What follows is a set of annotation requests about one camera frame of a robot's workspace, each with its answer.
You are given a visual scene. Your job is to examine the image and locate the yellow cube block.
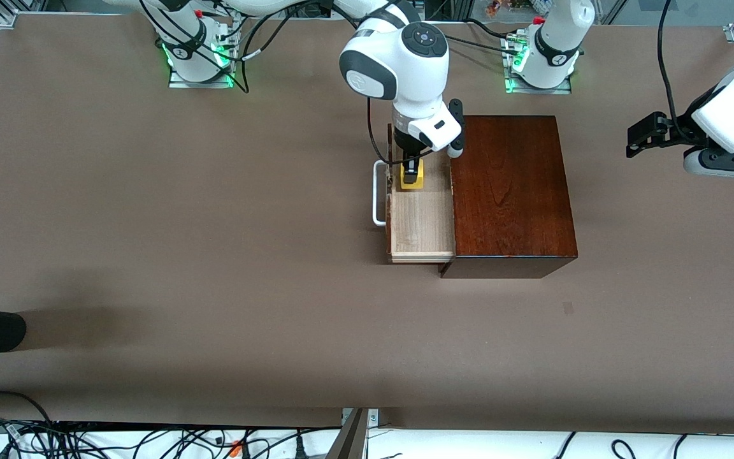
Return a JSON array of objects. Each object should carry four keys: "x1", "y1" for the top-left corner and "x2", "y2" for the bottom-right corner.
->
[{"x1": 399, "y1": 159, "x2": 426, "y2": 191}]

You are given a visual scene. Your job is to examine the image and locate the wooden drawer with white handle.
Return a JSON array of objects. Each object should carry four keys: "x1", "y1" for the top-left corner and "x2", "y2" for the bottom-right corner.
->
[{"x1": 373, "y1": 124, "x2": 457, "y2": 264}]

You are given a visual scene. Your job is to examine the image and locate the dark wooden cabinet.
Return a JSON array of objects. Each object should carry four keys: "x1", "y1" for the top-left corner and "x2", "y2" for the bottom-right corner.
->
[{"x1": 437, "y1": 115, "x2": 579, "y2": 279}]

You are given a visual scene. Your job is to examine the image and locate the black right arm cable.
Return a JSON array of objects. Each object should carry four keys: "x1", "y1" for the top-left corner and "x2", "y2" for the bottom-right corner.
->
[{"x1": 138, "y1": 0, "x2": 438, "y2": 168}]

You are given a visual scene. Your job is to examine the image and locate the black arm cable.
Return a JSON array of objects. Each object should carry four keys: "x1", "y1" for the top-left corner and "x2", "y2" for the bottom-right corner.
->
[
  {"x1": 658, "y1": 0, "x2": 687, "y2": 131},
  {"x1": 138, "y1": 0, "x2": 438, "y2": 168}
]

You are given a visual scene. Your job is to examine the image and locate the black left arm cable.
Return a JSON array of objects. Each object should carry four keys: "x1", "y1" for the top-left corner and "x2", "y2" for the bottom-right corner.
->
[{"x1": 658, "y1": 0, "x2": 687, "y2": 131}]

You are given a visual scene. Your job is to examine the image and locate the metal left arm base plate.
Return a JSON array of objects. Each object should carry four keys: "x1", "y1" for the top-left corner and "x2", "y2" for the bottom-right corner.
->
[{"x1": 501, "y1": 35, "x2": 575, "y2": 95}]

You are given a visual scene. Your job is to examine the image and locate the long black table cable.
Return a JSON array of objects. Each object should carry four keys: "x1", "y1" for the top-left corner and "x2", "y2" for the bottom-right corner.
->
[{"x1": 447, "y1": 29, "x2": 521, "y2": 55}]

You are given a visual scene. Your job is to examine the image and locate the short black table cable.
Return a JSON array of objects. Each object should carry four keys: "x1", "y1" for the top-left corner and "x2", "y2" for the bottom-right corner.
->
[{"x1": 466, "y1": 18, "x2": 514, "y2": 42}]

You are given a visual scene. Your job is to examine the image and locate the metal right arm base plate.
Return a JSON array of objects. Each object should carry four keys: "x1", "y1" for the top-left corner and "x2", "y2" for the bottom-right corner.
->
[{"x1": 168, "y1": 32, "x2": 238, "y2": 89}]

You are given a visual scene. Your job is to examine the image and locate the grey metal bracket beam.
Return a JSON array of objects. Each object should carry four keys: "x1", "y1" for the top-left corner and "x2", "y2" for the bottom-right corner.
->
[{"x1": 326, "y1": 408, "x2": 380, "y2": 459}]

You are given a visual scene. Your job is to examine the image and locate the black cable tangle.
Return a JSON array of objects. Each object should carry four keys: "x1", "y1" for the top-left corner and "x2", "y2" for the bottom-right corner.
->
[{"x1": 0, "y1": 416, "x2": 342, "y2": 459}]

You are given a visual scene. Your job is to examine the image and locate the black looped floor cable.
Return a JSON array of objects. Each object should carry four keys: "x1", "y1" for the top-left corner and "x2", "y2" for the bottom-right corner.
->
[{"x1": 0, "y1": 390, "x2": 55, "y2": 425}]

